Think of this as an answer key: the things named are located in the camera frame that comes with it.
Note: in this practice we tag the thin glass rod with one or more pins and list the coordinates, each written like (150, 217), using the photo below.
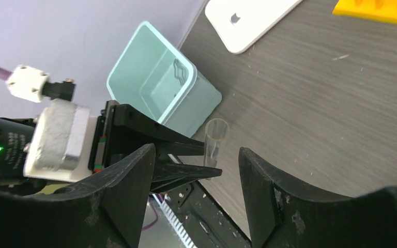
(216, 133)

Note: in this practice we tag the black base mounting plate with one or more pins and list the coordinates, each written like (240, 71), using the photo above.
(204, 220)

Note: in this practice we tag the teal plastic bin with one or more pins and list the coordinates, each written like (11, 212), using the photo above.
(158, 80)

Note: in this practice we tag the white plastic lid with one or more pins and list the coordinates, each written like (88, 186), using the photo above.
(240, 24)

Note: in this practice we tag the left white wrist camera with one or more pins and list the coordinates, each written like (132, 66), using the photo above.
(61, 146)

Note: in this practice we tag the yellow test tube rack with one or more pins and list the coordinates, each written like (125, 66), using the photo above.
(376, 10)

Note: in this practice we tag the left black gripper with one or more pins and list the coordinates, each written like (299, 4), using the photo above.
(15, 135)

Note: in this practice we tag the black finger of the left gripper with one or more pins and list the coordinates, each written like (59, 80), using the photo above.
(126, 129)
(168, 176)

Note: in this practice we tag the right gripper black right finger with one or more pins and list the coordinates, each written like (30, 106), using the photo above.
(285, 211)

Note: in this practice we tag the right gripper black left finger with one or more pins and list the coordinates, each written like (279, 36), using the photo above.
(105, 209)

